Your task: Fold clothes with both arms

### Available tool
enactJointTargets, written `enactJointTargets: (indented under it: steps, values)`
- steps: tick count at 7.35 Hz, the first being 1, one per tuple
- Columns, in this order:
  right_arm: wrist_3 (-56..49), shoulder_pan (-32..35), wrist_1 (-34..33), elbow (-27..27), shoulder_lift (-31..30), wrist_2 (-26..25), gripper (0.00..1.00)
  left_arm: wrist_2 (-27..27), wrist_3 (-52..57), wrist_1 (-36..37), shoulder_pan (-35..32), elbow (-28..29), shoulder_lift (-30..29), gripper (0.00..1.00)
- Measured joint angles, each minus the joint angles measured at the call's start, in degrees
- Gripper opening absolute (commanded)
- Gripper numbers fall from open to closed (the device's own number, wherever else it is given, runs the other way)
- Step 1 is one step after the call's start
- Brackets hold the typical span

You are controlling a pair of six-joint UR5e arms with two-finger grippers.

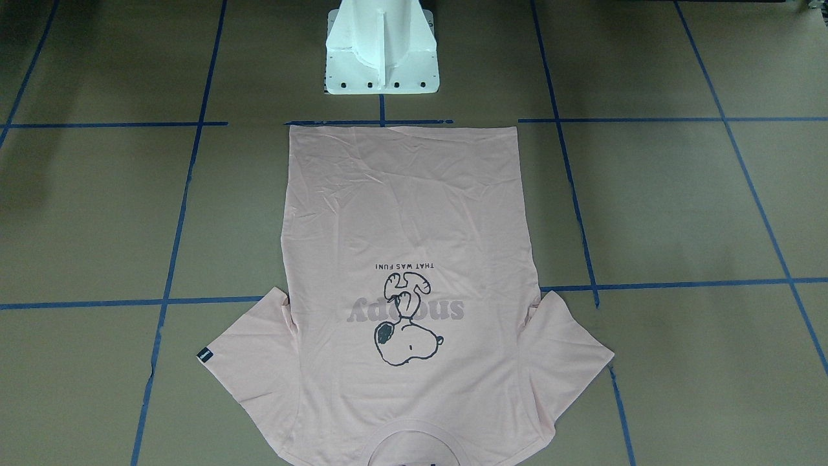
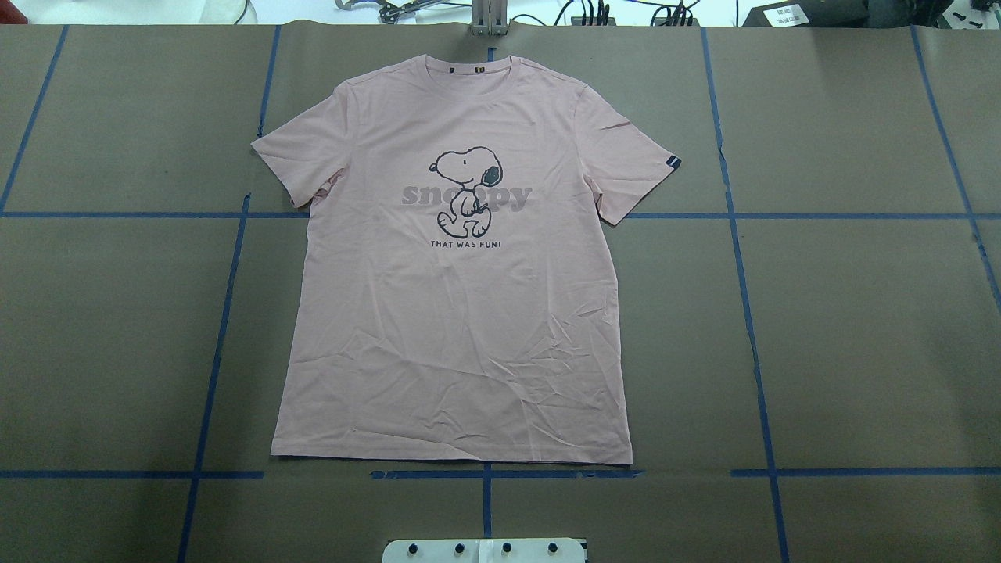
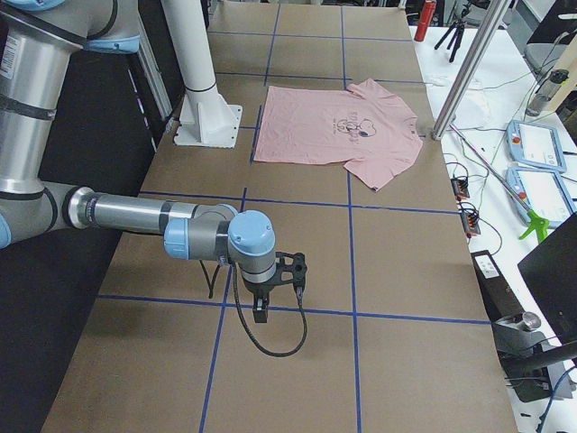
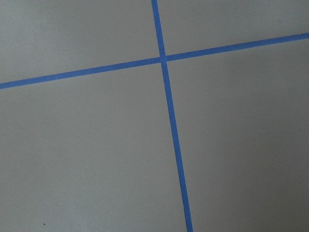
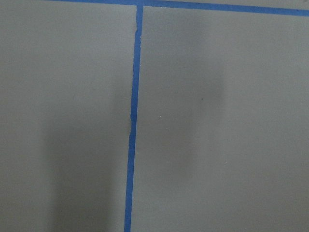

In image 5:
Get blue tape grid lines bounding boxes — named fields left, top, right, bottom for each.
left=45, top=0, right=309, bottom=232

